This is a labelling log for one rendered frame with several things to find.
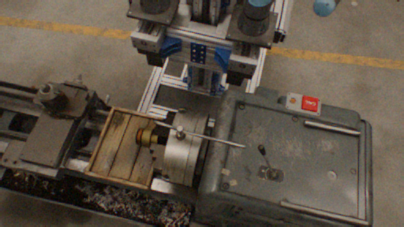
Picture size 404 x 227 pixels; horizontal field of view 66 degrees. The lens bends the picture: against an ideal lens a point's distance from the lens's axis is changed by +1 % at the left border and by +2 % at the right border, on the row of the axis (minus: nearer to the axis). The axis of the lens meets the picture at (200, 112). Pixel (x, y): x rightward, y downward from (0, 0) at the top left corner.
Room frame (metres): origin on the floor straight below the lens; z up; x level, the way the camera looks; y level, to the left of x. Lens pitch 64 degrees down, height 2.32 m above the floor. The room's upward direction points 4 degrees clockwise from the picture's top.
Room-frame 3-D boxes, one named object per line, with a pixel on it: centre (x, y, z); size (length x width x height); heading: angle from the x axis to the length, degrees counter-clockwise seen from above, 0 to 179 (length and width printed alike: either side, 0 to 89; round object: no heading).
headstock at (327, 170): (0.40, -0.34, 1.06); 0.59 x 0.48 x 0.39; 81
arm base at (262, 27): (1.06, -0.22, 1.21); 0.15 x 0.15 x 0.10
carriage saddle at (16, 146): (0.56, 0.72, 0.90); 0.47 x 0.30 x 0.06; 171
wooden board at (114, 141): (0.49, 0.33, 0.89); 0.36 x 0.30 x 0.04; 171
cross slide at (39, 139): (0.57, 0.68, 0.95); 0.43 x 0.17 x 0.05; 171
